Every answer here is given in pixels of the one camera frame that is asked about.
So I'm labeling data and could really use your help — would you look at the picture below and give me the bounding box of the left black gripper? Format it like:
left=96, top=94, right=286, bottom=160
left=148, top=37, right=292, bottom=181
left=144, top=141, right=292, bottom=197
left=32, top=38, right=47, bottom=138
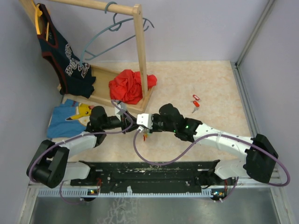
left=101, top=110, right=140, bottom=134

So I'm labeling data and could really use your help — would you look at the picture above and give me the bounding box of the red handled metal key organizer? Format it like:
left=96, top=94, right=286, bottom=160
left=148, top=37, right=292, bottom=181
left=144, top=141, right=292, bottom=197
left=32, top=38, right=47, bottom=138
left=142, top=131, right=151, bottom=141

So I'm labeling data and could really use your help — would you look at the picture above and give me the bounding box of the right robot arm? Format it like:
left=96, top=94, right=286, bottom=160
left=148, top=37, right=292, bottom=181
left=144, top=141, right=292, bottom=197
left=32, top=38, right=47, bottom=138
left=151, top=104, right=278, bottom=185

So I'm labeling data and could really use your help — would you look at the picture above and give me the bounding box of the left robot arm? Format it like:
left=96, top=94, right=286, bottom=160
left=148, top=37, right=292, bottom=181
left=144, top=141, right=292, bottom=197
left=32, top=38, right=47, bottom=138
left=26, top=105, right=137, bottom=189

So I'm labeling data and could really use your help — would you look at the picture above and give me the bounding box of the red tagged key near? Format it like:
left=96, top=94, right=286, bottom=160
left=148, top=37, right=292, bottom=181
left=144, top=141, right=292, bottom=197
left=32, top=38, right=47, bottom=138
left=192, top=100, right=200, bottom=113

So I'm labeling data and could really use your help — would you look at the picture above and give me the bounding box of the red tagged key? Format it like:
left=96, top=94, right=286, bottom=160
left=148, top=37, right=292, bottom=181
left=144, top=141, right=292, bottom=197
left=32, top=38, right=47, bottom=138
left=193, top=94, right=201, bottom=101
left=192, top=100, right=200, bottom=113

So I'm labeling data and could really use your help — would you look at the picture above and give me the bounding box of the red crumpled shirt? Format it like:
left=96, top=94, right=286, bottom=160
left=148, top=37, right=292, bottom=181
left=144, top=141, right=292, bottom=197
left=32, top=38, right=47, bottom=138
left=108, top=70, right=143, bottom=105

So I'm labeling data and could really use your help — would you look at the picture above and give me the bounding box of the red tagged key far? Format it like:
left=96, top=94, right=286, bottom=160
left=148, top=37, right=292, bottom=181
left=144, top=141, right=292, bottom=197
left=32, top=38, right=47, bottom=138
left=193, top=94, right=201, bottom=101

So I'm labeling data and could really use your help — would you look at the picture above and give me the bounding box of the wooden clothes rack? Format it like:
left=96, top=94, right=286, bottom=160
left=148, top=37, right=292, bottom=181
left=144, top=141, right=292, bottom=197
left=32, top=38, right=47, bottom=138
left=19, top=0, right=154, bottom=113

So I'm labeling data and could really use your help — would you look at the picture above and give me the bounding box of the blue pikachu shirt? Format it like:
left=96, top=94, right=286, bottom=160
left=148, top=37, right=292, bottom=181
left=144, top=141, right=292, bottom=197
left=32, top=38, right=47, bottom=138
left=47, top=99, right=94, bottom=139

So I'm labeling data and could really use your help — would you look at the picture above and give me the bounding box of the navy basketball jersey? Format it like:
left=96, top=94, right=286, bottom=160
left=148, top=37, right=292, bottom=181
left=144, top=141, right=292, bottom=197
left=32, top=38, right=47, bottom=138
left=37, top=4, right=96, bottom=98

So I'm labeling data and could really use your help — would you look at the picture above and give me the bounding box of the yellow plastic hanger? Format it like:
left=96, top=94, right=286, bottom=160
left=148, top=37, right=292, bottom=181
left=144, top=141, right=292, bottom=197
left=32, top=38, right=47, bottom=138
left=33, top=3, right=50, bottom=41

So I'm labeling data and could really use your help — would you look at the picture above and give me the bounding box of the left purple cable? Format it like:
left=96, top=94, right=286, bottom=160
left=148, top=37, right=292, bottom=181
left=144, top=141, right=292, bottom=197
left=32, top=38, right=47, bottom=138
left=30, top=99, right=135, bottom=205

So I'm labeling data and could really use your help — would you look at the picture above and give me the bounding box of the purple cable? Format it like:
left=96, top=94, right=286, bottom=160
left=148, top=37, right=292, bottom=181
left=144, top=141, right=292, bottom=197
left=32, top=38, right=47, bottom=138
left=30, top=99, right=135, bottom=205
left=133, top=129, right=292, bottom=203

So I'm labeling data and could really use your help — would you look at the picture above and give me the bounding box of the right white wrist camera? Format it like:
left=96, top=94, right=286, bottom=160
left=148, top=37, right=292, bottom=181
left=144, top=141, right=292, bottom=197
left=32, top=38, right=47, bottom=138
left=136, top=113, right=153, bottom=130

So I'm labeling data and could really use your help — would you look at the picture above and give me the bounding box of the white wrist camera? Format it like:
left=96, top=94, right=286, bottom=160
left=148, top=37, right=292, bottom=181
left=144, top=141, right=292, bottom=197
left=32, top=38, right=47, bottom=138
left=115, top=102, right=127, bottom=118
left=136, top=113, right=153, bottom=130

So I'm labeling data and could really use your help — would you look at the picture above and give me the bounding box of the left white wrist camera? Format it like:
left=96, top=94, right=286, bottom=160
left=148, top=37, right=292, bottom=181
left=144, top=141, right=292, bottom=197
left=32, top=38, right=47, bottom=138
left=115, top=102, right=127, bottom=118

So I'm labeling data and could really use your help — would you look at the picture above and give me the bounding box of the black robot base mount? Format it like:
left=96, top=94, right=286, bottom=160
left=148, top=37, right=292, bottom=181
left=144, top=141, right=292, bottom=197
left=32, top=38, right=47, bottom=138
left=71, top=161, right=224, bottom=194

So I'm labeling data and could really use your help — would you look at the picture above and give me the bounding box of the teal wire hanger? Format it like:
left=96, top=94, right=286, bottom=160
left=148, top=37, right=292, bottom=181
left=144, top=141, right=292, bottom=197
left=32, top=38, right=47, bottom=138
left=79, top=1, right=155, bottom=65

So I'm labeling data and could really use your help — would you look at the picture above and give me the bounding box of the aluminium frame rail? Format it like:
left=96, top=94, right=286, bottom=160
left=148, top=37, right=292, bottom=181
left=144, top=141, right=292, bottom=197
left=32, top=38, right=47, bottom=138
left=233, top=0, right=283, bottom=187

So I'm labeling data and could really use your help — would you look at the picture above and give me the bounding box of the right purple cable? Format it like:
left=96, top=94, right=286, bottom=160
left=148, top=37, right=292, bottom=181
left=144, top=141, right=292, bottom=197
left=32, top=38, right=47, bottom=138
left=133, top=129, right=292, bottom=203

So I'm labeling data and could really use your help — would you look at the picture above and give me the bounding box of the grey slotted cable duct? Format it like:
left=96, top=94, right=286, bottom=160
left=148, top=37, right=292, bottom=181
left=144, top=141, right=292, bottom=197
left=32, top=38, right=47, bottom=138
left=37, top=188, right=225, bottom=198

